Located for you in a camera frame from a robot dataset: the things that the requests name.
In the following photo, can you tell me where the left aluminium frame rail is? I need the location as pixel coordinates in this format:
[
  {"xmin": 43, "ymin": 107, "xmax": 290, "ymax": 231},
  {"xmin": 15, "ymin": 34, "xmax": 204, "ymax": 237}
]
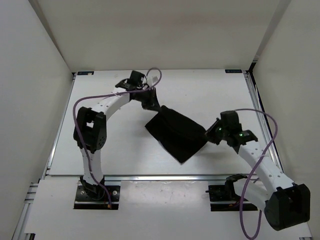
[{"xmin": 39, "ymin": 72, "xmax": 77, "ymax": 180}]

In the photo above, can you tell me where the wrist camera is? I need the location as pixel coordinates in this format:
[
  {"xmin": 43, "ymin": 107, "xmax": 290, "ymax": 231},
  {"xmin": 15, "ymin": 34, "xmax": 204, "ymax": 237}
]
[
  {"xmin": 115, "ymin": 70, "xmax": 162, "ymax": 92},
  {"xmin": 220, "ymin": 110, "xmax": 258, "ymax": 148}
]

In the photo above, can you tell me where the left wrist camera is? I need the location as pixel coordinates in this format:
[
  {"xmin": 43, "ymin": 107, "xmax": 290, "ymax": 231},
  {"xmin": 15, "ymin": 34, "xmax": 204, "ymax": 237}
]
[{"xmin": 115, "ymin": 70, "xmax": 162, "ymax": 92}]

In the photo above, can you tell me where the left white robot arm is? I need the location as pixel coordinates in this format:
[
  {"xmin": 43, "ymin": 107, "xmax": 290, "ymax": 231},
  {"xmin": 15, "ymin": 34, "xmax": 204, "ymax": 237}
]
[{"xmin": 73, "ymin": 87, "xmax": 160, "ymax": 200}]

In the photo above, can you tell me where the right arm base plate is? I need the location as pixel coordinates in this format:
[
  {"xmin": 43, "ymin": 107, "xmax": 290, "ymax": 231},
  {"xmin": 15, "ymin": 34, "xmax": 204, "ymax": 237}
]
[{"xmin": 205, "ymin": 173, "xmax": 248, "ymax": 212}]

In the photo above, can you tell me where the black skirt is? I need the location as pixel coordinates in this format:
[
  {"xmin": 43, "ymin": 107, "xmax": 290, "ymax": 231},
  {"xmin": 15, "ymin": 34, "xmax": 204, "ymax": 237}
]
[{"xmin": 145, "ymin": 105, "xmax": 208, "ymax": 164}]

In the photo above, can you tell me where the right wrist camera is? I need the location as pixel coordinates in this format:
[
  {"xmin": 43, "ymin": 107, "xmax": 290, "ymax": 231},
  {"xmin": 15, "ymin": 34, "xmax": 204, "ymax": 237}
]
[{"xmin": 220, "ymin": 110, "xmax": 258, "ymax": 148}]

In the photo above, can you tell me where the right aluminium frame rail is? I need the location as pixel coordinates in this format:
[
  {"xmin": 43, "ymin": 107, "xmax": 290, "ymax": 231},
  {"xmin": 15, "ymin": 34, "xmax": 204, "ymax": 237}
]
[{"xmin": 243, "ymin": 70, "xmax": 284, "ymax": 171}]

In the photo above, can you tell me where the left blue corner label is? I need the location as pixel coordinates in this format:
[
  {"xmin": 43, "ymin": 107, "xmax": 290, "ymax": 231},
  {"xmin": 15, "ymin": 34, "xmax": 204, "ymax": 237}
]
[{"xmin": 77, "ymin": 71, "xmax": 94, "ymax": 76}]

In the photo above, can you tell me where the aluminium frame rail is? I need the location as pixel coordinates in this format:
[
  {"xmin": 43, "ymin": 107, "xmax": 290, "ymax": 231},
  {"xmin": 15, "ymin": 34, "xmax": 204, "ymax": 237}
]
[
  {"xmin": 39, "ymin": 72, "xmax": 77, "ymax": 180},
  {"xmin": 243, "ymin": 70, "xmax": 284, "ymax": 171}
]

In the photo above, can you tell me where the front white cover panel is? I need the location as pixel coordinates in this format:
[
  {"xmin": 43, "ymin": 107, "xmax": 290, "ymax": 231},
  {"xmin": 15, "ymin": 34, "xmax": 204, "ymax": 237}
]
[{"xmin": 23, "ymin": 180, "xmax": 312, "ymax": 235}]

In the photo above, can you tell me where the right blue corner label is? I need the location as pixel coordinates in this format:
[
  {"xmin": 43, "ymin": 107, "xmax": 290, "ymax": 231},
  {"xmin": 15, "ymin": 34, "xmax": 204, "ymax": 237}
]
[{"xmin": 225, "ymin": 69, "xmax": 243, "ymax": 74}]

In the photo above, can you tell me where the blue corner label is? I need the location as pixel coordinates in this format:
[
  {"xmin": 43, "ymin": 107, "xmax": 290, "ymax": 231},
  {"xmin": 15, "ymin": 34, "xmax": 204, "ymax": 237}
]
[
  {"xmin": 225, "ymin": 69, "xmax": 243, "ymax": 74},
  {"xmin": 77, "ymin": 71, "xmax": 94, "ymax": 76}
]

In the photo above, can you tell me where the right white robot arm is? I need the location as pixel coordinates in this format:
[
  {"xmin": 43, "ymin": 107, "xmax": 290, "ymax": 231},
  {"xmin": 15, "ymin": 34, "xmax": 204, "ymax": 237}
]
[{"xmin": 205, "ymin": 111, "xmax": 311, "ymax": 231}]

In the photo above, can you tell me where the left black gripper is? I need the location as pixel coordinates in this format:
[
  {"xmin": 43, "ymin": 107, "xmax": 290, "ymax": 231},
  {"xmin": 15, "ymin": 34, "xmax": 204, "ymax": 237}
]
[{"xmin": 133, "ymin": 87, "xmax": 162, "ymax": 113}]

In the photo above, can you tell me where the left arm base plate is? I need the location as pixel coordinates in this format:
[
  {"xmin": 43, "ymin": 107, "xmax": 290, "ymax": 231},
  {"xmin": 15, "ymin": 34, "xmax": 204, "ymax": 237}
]
[{"xmin": 73, "ymin": 184, "xmax": 121, "ymax": 210}]

